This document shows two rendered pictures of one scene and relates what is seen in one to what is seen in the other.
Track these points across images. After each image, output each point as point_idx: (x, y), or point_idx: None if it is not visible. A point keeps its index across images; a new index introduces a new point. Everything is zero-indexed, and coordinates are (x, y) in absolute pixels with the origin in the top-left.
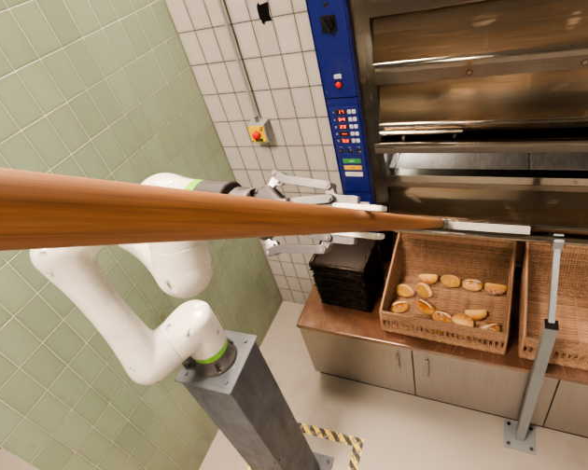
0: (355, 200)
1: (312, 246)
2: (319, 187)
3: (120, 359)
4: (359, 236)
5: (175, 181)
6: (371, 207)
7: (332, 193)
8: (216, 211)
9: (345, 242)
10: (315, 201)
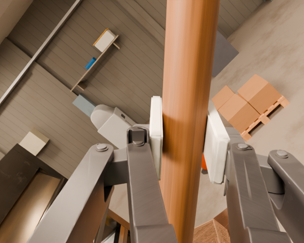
0: (143, 126)
1: (287, 170)
2: (105, 159)
3: None
4: (214, 110)
5: None
6: (156, 101)
7: (124, 150)
8: None
9: (238, 135)
10: (147, 164)
